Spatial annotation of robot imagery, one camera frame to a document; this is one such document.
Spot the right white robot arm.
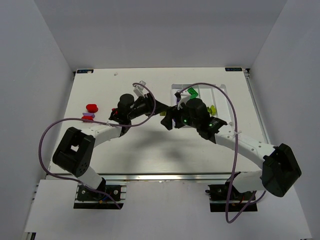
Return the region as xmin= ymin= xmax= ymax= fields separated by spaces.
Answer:
xmin=160 ymin=98 xmax=302 ymax=197

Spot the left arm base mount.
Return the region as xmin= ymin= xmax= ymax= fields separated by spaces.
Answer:
xmin=73 ymin=183 xmax=127 ymax=210

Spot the lime small lego brick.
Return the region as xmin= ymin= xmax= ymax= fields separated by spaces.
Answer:
xmin=207 ymin=105 xmax=217 ymax=116

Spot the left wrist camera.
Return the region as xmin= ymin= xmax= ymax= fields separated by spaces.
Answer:
xmin=132 ymin=80 xmax=146 ymax=97

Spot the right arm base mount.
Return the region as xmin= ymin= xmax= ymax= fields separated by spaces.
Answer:
xmin=205 ymin=184 xmax=253 ymax=213

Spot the white divided tray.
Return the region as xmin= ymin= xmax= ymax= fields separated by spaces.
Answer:
xmin=171 ymin=84 xmax=234 ymax=123

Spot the purple curved lego brick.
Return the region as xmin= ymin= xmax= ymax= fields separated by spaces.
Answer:
xmin=82 ymin=112 xmax=95 ymax=119

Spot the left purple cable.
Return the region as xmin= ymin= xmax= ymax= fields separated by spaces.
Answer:
xmin=37 ymin=81 xmax=158 ymax=210

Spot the red curved lego brick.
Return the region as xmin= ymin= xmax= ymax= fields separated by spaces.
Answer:
xmin=81 ymin=115 xmax=94 ymax=123

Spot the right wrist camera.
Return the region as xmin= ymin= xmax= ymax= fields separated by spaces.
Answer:
xmin=174 ymin=91 xmax=190 ymax=110

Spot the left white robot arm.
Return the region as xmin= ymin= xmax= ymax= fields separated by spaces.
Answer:
xmin=52 ymin=93 xmax=170 ymax=199

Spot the red rounded lego brick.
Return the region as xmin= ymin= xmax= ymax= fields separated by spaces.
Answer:
xmin=86 ymin=103 xmax=99 ymax=113

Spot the blue table sticker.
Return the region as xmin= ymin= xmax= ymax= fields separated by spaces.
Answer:
xmin=76 ymin=69 xmax=94 ymax=74
xmin=224 ymin=67 xmax=243 ymax=72

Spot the left blue table sticker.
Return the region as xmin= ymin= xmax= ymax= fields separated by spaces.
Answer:
xmin=76 ymin=69 xmax=94 ymax=74

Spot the right blue table sticker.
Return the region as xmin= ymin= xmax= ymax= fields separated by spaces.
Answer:
xmin=224 ymin=67 xmax=243 ymax=72

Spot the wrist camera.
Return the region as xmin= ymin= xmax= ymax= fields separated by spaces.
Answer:
xmin=174 ymin=91 xmax=190 ymax=110
xmin=132 ymin=80 xmax=146 ymax=97

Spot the green lego plate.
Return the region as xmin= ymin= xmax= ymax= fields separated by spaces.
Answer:
xmin=187 ymin=87 xmax=199 ymax=99

